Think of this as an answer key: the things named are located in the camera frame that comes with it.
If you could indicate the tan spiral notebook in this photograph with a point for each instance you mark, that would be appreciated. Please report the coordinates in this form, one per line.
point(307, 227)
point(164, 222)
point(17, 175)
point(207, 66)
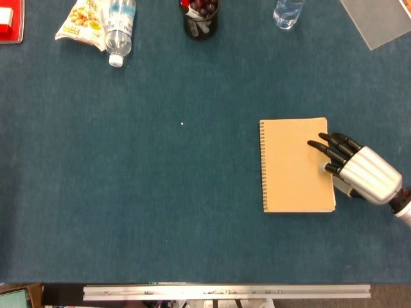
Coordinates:
point(289, 173)

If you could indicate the red striped printed card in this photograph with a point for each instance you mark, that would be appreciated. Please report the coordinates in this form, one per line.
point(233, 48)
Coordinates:
point(407, 4)

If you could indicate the peanut snack bag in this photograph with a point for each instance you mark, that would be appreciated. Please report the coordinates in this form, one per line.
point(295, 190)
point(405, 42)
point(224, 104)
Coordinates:
point(80, 19)

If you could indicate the black mesh pen holder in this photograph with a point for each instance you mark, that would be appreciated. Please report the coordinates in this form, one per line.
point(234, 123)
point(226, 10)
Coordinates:
point(214, 29)

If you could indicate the dark red grape bunch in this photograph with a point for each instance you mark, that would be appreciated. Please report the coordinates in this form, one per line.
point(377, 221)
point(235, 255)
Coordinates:
point(202, 6)

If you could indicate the red stamp pad tray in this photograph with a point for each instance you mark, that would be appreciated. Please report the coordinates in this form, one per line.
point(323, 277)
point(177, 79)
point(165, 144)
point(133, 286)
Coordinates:
point(18, 19)

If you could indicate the red capped white marker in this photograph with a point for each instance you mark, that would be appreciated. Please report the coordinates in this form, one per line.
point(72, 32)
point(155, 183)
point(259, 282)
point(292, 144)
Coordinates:
point(192, 13)

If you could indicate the teal screen device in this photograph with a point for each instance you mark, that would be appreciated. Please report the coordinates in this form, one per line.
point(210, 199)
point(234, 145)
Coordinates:
point(13, 300)

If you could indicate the red and white small box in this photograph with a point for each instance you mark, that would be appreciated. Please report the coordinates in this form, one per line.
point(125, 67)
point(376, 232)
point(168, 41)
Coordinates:
point(4, 27)

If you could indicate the clear drinking glass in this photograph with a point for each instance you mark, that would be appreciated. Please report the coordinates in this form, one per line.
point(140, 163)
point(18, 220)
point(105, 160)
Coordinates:
point(285, 16)

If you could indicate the blue felt table cloth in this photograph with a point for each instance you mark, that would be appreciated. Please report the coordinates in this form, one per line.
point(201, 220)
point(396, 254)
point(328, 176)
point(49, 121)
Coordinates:
point(128, 160)

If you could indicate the aluminium profile rail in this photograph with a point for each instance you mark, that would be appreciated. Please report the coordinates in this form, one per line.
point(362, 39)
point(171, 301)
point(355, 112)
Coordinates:
point(224, 295)

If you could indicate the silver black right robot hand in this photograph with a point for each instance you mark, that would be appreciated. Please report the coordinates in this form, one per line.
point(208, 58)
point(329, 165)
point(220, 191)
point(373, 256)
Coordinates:
point(369, 173)

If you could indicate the labelled water bottle white cap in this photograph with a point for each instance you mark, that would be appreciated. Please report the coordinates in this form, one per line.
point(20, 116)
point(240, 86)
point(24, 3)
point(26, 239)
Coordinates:
point(118, 38)

